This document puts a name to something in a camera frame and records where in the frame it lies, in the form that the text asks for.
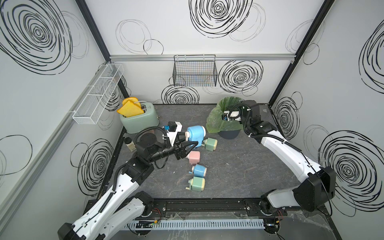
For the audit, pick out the blue sharpener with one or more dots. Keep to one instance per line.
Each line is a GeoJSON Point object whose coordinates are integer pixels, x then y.
{"type": "Point", "coordinates": [198, 171]}
{"type": "Point", "coordinates": [195, 134]}

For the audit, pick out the small beige bottle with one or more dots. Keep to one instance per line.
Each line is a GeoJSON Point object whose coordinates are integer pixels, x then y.
{"type": "Point", "coordinates": [130, 144]}

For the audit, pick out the green sharpener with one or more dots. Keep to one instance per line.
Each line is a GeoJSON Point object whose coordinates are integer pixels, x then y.
{"type": "Point", "coordinates": [210, 144]}
{"type": "Point", "coordinates": [196, 184]}

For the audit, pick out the pink pencil sharpener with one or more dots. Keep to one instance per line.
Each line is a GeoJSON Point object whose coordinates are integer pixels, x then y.
{"type": "Point", "coordinates": [194, 157]}

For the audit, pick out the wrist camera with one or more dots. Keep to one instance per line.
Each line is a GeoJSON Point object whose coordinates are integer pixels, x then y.
{"type": "Point", "coordinates": [173, 128]}
{"type": "Point", "coordinates": [231, 116]}

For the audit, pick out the mint green toaster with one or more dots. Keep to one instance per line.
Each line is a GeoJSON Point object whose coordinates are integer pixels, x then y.
{"type": "Point", "coordinates": [138, 123]}

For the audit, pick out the grey slotted cable duct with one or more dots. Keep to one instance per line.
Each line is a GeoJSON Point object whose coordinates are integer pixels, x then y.
{"type": "Point", "coordinates": [218, 224]}

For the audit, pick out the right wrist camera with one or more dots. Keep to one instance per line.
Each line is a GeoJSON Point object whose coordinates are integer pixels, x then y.
{"type": "Point", "coordinates": [231, 116]}

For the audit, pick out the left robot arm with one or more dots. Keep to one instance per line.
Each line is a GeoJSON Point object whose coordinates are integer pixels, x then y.
{"type": "Point", "coordinates": [109, 215]}

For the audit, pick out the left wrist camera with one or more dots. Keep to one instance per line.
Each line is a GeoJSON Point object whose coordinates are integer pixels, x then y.
{"type": "Point", "coordinates": [173, 128]}

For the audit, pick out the yellow toy toast slice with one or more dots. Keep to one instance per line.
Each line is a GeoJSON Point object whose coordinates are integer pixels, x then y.
{"type": "Point", "coordinates": [131, 107]}

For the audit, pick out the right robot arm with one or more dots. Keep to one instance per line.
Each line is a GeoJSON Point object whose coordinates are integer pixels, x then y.
{"type": "Point", "coordinates": [317, 184]}

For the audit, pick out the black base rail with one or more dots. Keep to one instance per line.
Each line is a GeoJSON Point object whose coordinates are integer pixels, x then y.
{"type": "Point", "coordinates": [250, 207]}

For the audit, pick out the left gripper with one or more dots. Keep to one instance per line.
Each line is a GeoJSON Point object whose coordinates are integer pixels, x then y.
{"type": "Point", "coordinates": [180, 152]}

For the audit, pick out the black wire basket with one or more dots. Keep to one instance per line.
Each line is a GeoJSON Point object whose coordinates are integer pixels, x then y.
{"type": "Point", "coordinates": [195, 71]}

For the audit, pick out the green sharpener bottom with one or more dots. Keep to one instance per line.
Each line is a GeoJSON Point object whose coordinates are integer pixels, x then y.
{"type": "Point", "coordinates": [196, 184]}

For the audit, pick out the white wire shelf basket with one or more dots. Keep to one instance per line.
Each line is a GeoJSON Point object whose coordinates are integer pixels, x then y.
{"type": "Point", "coordinates": [95, 102]}

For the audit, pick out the bin with green bag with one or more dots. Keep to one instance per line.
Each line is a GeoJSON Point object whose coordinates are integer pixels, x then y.
{"type": "Point", "coordinates": [228, 130]}

